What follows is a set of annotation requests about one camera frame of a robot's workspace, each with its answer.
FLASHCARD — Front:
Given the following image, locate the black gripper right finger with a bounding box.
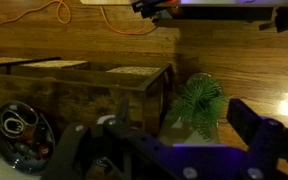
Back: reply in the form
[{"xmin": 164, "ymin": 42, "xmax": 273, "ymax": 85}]
[{"xmin": 226, "ymin": 98, "xmax": 288, "ymax": 180}]

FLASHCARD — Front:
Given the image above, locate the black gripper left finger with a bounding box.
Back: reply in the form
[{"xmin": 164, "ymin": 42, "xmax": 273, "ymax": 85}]
[{"xmin": 41, "ymin": 97, "xmax": 145, "ymax": 180}]

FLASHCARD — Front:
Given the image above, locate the dark wooden console table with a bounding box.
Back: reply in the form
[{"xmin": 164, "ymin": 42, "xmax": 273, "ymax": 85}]
[{"xmin": 0, "ymin": 55, "xmax": 177, "ymax": 158}]

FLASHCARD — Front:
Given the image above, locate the dark glass dish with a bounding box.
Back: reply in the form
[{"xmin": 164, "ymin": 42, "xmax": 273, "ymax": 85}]
[{"xmin": 0, "ymin": 100, "xmax": 56, "ymax": 175}]

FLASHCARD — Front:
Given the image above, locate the green potted plant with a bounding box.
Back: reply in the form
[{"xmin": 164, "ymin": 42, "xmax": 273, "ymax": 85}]
[{"xmin": 169, "ymin": 73, "xmax": 228, "ymax": 141}]

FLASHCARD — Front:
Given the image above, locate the white plant pot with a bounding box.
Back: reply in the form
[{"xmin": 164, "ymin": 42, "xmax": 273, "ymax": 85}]
[{"xmin": 157, "ymin": 114, "xmax": 220, "ymax": 146}]

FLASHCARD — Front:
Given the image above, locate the black clamp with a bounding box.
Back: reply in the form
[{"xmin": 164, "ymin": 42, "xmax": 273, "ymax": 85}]
[
  {"xmin": 258, "ymin": 5, "xmax": 288, "ymax": 34},
  {"xmin": 130, "ymin": 0, "xmax": 182, "ymax": 20}
]

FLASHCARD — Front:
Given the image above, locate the white looped cord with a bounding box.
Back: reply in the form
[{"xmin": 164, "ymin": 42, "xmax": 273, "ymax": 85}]
[{"xmin": 3, "ymin": 115, "xmax": 26, "ymax": 135}]

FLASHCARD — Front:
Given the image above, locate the orange cable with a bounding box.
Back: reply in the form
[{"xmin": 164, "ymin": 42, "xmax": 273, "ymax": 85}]
[{"xmin": 0, "ymin": 0, "xmax": 158, "ymax": 36}]

